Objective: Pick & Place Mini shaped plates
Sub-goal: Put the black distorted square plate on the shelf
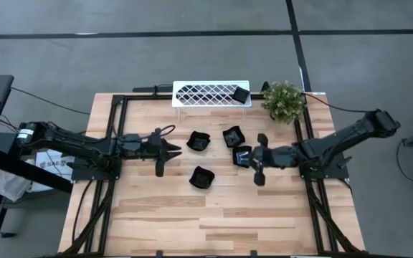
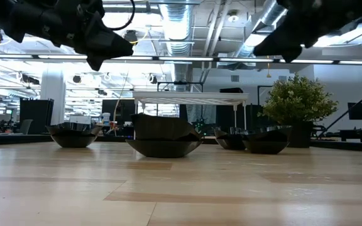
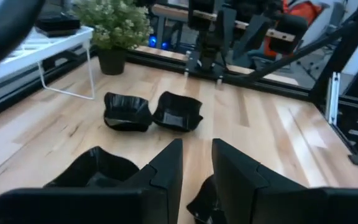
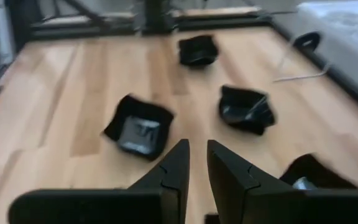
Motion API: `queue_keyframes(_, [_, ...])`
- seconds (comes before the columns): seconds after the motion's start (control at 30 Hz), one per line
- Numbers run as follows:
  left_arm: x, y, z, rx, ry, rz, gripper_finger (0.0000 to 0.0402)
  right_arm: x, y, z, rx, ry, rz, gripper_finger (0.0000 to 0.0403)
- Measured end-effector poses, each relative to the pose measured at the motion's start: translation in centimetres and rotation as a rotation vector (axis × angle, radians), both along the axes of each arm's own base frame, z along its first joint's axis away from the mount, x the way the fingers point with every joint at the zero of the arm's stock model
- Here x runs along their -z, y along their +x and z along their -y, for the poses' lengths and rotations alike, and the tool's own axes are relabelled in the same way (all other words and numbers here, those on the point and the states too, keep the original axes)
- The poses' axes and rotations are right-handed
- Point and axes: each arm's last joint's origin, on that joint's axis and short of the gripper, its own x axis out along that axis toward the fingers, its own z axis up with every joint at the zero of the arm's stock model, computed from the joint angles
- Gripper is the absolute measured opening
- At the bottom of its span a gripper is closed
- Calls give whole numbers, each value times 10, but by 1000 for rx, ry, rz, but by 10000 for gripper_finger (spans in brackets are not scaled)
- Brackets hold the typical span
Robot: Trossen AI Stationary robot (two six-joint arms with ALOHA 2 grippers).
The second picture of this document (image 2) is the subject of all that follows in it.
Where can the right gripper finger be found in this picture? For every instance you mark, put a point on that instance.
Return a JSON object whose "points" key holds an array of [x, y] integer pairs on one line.
{"points": [[284, 44]]}

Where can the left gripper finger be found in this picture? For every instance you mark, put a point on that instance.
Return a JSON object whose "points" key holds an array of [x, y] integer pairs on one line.
{"points": [[102, 44]]}

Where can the small black square plate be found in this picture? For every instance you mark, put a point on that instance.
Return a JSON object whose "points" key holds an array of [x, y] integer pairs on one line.
{"points": [[231, 90]]}

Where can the black faceted mini plate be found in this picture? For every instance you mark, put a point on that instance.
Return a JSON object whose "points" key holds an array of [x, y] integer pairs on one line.
{"points": [[162, 127]]}

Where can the green potted artificial plant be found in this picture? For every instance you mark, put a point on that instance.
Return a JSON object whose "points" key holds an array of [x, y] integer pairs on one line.
{"points": [[297, 100]]}

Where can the large black display panel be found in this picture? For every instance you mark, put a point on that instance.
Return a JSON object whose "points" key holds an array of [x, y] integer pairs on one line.
{"points": [[121, 110]]}

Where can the white plastic jug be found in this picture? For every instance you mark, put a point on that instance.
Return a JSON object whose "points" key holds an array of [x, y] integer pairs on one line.
{"points": [[106, 119]]}

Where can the white box cabinet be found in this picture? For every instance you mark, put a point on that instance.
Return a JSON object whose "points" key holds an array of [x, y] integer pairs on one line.
{"points": [[80, 119]]}

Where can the tall black cabinet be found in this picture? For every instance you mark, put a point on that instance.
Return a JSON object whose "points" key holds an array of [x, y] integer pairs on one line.
{"points": [[36, 116]]}

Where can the black equipment cabinet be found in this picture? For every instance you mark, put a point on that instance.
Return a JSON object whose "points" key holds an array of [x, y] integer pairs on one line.
{"points": [[225, 117]]}

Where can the small black monitor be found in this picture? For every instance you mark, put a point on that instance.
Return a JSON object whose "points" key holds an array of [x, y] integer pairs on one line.
{"points": [[358, 111]]}

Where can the grey office chair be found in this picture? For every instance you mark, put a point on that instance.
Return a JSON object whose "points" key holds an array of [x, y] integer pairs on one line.
{"points": [[26, 126]]}

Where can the black low bench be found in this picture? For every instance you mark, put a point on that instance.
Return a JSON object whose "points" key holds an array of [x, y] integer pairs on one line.
{"points": [[354, 132]]}

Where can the black robot with green lights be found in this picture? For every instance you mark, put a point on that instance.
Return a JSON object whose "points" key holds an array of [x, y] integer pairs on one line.
{"points": [[203, 127]]}

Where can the black aluminium table frame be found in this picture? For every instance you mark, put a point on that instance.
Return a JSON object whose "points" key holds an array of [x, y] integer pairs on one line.
{"points": [[17, 139]]}

